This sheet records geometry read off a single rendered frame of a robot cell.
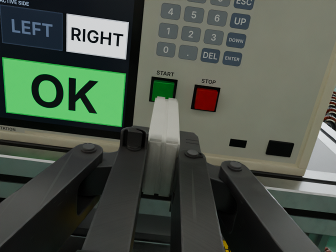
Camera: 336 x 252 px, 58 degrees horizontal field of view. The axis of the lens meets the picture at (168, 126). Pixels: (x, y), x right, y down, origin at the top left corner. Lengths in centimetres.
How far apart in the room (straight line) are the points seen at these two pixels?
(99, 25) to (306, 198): 23
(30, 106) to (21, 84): 2
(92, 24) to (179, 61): 8
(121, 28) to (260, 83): 13
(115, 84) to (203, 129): 9
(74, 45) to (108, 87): 4
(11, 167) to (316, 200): 27
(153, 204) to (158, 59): 13
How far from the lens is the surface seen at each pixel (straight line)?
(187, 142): 16
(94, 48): 27
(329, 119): 163
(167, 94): 26
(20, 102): 30
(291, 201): 30
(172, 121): 16
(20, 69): 29
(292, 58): 28
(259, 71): 27
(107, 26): 26
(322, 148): 42
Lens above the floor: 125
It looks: 22 degrees down
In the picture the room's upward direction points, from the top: 8 degrees clockwise
